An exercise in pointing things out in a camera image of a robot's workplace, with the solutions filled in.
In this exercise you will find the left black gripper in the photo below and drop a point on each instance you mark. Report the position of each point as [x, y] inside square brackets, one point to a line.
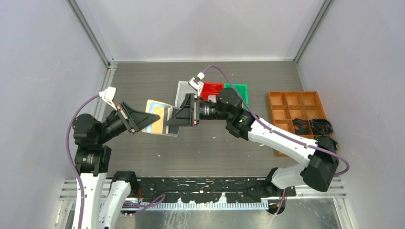
[136, 119]

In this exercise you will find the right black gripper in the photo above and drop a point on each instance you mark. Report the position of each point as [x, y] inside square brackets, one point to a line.
[185, 117]

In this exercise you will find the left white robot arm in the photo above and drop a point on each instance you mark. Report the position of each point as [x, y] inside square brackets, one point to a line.
[92, 162]

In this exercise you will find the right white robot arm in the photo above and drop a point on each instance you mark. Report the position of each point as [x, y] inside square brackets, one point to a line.
[317, 161]

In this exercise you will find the white plastic bin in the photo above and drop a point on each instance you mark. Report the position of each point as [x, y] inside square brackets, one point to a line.
[184, 92]

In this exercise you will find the red plastic bin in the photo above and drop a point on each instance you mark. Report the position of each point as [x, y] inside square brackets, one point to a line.
[210, 91]

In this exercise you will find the green plastic bin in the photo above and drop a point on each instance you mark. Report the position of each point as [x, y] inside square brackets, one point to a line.
[242, 90]

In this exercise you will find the orange compartment tray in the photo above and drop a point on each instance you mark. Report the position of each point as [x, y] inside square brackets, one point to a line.
[300, 113]

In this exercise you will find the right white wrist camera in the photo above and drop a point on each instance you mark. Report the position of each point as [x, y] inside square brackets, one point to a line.
[196, 83]

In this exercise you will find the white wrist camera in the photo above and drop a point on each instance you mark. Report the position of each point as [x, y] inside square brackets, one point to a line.
[196, 83]
[108, 95]

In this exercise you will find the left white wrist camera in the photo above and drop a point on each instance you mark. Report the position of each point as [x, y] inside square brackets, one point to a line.
[108, 95]

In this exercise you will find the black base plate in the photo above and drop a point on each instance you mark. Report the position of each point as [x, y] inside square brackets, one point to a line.
[203, 189]

